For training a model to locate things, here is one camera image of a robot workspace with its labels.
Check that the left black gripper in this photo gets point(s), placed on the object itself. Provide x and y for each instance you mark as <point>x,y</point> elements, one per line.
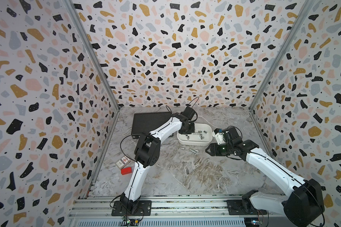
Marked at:
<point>192,131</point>

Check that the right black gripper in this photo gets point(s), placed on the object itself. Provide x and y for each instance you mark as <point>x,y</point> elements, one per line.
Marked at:
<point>213,150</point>

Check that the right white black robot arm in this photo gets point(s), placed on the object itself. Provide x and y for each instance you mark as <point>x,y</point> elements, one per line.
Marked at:
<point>302,200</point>

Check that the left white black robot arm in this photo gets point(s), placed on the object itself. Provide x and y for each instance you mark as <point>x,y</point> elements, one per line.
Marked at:
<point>147,151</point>

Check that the white plastic storage box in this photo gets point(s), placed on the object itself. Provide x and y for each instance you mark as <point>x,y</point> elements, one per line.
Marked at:
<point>195,139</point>

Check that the small card box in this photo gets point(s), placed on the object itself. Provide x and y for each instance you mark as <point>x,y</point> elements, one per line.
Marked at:
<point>122,162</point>

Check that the black tool case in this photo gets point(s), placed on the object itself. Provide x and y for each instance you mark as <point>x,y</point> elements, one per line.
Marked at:
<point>143,123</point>

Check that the red block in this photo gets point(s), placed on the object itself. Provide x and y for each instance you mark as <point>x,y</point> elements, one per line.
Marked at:
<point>126,171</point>

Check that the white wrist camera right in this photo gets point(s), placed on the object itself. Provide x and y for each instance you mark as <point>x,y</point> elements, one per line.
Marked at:
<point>219,136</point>

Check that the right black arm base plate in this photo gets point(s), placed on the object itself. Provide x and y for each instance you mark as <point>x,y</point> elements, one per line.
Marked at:
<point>242,207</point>

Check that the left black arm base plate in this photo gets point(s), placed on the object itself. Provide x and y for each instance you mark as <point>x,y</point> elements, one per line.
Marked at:
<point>139,208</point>

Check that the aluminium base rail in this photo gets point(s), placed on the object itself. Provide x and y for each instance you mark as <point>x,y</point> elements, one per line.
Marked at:
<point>173,211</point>

